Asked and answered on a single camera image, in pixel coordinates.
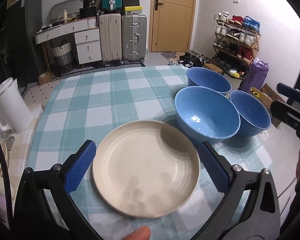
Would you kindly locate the grey door mat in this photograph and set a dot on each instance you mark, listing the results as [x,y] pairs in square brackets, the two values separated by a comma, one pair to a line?
[168,55]

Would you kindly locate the dark grey fridge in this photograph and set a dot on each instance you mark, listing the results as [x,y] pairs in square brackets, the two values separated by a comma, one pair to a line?
[27,42]

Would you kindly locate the silver suitcase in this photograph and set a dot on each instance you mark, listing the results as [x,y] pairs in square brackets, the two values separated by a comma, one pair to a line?
[133,37]

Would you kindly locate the purple bag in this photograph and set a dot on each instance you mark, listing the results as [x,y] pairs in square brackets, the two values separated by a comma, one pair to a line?
[255,77]

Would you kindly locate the beige checked tablecloth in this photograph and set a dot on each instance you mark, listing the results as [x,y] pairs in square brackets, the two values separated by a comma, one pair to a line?
[25,140]

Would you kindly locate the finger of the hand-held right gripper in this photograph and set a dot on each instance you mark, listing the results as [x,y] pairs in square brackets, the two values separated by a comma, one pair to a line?
[285,89]
[282,110]

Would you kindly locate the white desk with drawers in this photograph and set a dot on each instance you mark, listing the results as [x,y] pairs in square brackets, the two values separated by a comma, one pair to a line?
[87,47]

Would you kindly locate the white electric kettle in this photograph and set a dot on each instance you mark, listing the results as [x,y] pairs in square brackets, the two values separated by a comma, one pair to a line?
[12,105]

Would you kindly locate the blue bowl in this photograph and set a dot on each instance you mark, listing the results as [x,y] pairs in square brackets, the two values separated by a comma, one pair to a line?
[252,115]
[207,80]
[205,115]

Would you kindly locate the oval mirror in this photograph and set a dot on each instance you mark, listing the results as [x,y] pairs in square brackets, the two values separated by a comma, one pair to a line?
[52,8]

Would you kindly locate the yellow black shoe box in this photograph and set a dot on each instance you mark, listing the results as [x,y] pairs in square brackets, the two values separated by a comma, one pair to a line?
[132,10]

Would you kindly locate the teal checked tablecloth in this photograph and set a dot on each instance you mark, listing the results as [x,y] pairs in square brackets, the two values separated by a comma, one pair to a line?
[102,100]

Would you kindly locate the white bottle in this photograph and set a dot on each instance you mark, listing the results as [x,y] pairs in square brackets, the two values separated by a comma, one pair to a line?
[64,16]

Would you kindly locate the black cabinet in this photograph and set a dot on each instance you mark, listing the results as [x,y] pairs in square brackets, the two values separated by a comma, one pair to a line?
[5,42]

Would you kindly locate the small cardboard box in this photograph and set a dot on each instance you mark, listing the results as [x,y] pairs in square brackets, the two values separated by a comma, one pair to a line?
[44,78]

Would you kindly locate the black storage box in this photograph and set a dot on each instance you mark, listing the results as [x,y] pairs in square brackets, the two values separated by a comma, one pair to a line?
[88,13]

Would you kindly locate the cream plate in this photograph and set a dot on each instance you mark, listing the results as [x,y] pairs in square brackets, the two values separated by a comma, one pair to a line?
[145,165]

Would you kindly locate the black printed bag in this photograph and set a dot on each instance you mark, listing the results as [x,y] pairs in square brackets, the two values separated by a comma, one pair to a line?
[90,0]

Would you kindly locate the plain black shoe box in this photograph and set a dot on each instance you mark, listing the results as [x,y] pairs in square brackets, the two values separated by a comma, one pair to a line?
[130,2]

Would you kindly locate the person's left hand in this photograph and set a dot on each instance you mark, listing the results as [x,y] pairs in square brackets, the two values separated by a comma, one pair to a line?
[137,233]

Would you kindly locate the tan wooden door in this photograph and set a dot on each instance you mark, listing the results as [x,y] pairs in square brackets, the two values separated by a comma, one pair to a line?
[172,25]

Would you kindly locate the wooden shoe rack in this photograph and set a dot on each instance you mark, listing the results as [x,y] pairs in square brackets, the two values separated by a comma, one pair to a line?
[256,43]

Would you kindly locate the brown patterned box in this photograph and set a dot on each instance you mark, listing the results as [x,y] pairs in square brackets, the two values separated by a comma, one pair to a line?
[268,95]

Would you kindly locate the beige suitcase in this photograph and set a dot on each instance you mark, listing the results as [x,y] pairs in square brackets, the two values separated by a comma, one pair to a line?
[110,37]

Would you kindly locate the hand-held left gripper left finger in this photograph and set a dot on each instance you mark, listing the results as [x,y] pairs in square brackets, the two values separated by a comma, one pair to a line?
[81,165]

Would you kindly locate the scattered shoes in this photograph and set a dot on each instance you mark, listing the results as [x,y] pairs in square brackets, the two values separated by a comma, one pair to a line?
[190,60]

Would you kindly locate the woven laundry basket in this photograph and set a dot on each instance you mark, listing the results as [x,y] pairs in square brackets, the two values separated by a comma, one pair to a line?
[62,57]

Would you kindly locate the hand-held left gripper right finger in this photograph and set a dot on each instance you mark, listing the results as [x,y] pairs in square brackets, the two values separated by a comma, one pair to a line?
[212,165]

